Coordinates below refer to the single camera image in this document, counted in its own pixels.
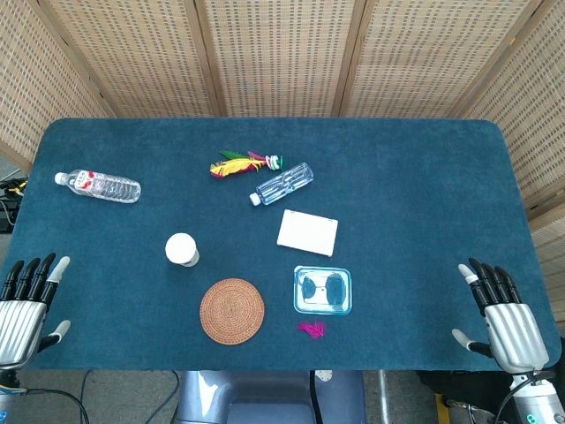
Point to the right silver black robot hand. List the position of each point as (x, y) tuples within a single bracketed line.
[(514, 329)]

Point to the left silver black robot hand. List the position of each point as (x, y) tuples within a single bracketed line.
[(17, 315)]

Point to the small white cup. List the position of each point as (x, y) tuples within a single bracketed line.
[(181, 249)]

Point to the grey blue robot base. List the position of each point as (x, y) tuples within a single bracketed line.
[(269, 397)]

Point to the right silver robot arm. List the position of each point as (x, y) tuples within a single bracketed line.
[(532, 399)]

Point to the brown round woven coaster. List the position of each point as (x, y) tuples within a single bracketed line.
[(232, 311)]

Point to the black bag on floor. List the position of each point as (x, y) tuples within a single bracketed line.
[(461, 391)]

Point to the metal table leg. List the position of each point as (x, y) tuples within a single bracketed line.
[(384, 396)]

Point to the clear bottle with red label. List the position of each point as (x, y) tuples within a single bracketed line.
[(99, 186)]

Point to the clear glass rectangular container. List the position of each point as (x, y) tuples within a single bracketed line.
[(322, 290)]

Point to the loose pink feather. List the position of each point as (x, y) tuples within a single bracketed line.
[(312, 329)]

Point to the white flat rectangular box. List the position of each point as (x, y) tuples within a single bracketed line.
[(307, 232)]

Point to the colourful feather shuttlecock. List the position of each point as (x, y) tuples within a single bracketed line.
[(243, 164)]

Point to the clear square plastic bottle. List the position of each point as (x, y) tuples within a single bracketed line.
[(284, 183)]

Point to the blue table mat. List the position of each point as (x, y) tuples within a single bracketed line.
[(282, 185)]

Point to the woven folding screen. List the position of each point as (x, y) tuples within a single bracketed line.
[(282, 57)]

